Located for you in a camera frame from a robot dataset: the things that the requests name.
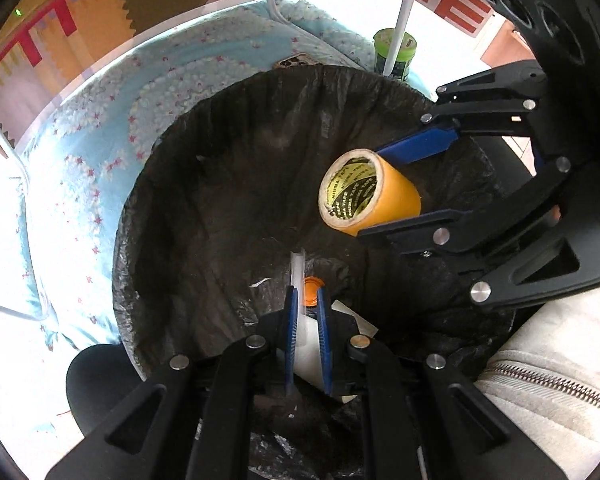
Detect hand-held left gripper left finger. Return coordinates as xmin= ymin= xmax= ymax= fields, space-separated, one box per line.
xmin=45 ymin=287 xmax=299 ymax=480

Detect person's white zip jacket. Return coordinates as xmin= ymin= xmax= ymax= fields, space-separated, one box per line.
xmin=475 ymin=280 xmax=600 ymax=461

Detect smartphone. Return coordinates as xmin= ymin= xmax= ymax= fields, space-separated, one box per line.
xmin=272 ymin=53 xmax=323 ymax=70

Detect green lidded cup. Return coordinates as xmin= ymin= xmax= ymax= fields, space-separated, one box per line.
xmin=372 ymin=28 xmax=418 ymax=83

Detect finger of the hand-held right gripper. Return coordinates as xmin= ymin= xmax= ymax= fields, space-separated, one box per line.
xmin=375 ymin=62 xmax=547 ymax=166
xmin=357 ymin=157 xmax=600 ymax=308

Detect trash bin with black bag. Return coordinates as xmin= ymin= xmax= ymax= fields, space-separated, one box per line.
xmin=111 ymin=65 xmax=518 ymax=480

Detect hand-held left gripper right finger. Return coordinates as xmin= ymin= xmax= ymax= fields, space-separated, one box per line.
xmin=316 ymin=287 xmax=568 ymax=480

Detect yellow tape roll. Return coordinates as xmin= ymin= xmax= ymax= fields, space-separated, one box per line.
xmin=318 ymin=147 xmax=422 ymax=237

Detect white plastic bottle orange cap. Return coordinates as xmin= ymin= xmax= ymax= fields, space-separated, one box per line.
xmin=275 ymin=249 xmax=331 ymax=398

